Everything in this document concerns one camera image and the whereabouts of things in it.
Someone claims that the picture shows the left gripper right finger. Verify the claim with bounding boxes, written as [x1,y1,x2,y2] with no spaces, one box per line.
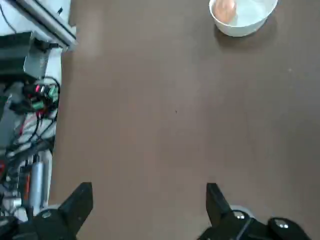
[197,182,313,240]

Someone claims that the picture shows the aluminium frame post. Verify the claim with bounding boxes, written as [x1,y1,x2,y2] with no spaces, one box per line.
[9,0,79,53]

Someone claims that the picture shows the tangled desk cables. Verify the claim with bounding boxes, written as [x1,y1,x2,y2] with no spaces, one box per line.
[0,76,62,218]

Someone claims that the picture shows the silver cylinder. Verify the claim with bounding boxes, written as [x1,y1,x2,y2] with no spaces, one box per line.
[28,159,50,209]

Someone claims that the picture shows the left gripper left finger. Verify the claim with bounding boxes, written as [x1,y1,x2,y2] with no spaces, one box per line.
[24,182,94,240]

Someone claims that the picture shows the brown egg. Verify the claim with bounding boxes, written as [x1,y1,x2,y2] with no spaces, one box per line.
[214,0,237,24]

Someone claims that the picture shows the black ribbed box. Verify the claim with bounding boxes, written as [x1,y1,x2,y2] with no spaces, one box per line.
[0,32,35,78]

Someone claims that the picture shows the white bowl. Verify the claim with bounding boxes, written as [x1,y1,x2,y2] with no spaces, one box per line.
[208,0,279,38]

